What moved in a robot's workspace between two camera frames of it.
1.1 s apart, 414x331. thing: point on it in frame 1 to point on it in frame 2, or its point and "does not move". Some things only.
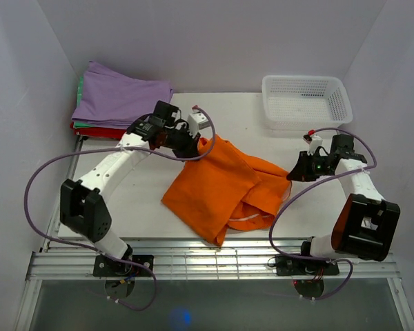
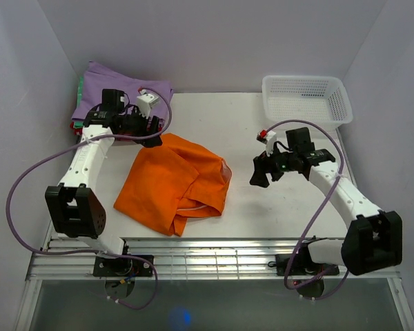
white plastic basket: (304, 102) does not move
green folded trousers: (79, 92) does not move
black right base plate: (290, 265) does not move
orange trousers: (223, 187) to (165, 185)
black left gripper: (189, 149) to (154, 128)
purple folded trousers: (111, 99) does not move
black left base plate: (105, 266) does not move
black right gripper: (302, 172) to (261, 164)
